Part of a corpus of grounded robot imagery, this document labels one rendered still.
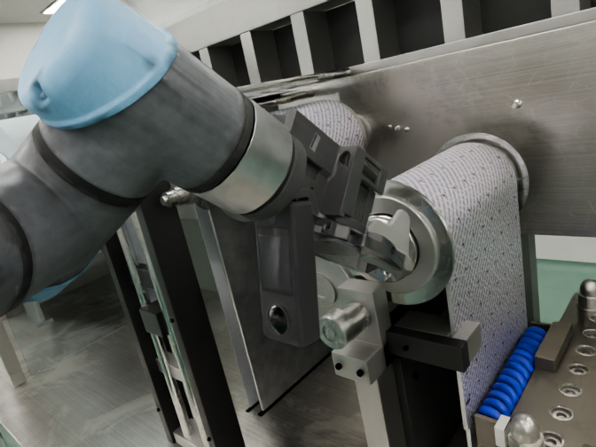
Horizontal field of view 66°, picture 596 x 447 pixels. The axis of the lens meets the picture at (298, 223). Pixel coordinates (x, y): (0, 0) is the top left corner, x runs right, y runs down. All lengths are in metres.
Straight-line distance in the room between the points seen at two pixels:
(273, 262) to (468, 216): 0.26
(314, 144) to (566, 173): 0.49
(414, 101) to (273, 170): 0.56
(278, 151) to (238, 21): 0.80
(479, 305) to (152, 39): 0.46
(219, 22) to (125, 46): 0.88
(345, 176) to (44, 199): 0.21
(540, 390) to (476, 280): 0.16
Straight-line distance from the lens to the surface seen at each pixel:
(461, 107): 0.80
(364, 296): 0.52
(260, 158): 0.29
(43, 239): 0.27
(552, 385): 0.67
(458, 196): 0.54
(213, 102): 0.27
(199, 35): 1.19
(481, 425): 0.61
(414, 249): 0.49
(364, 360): 0.53
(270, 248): 0.36
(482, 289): 0.59
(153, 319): 0.71
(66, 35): 0.25
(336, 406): 0.86
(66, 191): 0.28
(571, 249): 3.39
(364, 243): 0.37
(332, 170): 0.38
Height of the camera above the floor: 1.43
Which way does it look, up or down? 16 degrees down
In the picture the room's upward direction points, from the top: 12 degrees counter-clockwise
